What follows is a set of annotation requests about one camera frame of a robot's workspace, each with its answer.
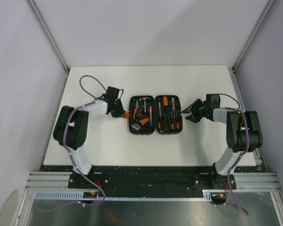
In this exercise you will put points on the claw hammer black handle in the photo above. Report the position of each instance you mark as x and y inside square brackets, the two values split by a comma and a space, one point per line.
[145, 101]

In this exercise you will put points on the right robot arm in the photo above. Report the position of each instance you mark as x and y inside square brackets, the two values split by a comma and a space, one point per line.
[243, 130]

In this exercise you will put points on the small precision screwdriver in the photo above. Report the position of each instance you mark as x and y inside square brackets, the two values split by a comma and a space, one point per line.
[177, 120]

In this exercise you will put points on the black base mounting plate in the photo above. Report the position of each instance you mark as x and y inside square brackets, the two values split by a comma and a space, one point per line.
[142, 180]

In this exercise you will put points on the black plastic tool case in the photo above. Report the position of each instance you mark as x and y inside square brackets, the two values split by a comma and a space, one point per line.
[167, 119]

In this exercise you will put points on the tape measure in case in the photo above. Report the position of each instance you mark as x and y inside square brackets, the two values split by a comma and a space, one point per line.
[135, 127]

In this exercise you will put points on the grey slotted cable duct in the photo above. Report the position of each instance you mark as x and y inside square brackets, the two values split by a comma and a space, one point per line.
[191, 196]

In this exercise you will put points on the orange handled screwdriver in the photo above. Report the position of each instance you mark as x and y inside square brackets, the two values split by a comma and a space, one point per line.
[165, 104]

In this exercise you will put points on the orange handled pliers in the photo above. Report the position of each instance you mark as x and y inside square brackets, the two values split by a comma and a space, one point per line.
[137, 110]

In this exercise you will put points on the right aluminium frame post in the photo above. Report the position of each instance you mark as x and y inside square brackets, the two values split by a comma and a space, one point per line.
[262, 19]

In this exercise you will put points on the orange screwdriver in case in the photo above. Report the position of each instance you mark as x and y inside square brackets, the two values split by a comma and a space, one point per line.
[160, 127]

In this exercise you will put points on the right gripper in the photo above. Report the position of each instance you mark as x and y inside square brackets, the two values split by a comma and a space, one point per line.
[195, 117]

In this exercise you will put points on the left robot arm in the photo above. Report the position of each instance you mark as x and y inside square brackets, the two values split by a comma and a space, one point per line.
[72, 125]

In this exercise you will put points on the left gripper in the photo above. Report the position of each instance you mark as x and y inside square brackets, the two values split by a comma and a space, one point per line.
[121, 112]

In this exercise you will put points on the aluminium frame post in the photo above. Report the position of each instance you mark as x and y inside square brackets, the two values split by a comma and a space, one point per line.
[262, 19]
[47, 34]

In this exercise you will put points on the chrome extension bar in case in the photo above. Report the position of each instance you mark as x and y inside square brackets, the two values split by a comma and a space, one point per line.
[159, 108]

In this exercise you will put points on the left aluminium frame post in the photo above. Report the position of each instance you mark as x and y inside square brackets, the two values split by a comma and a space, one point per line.
[47, 34]

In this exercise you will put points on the utility knife in case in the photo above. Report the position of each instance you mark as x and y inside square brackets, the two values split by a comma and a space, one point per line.
[150, 115]

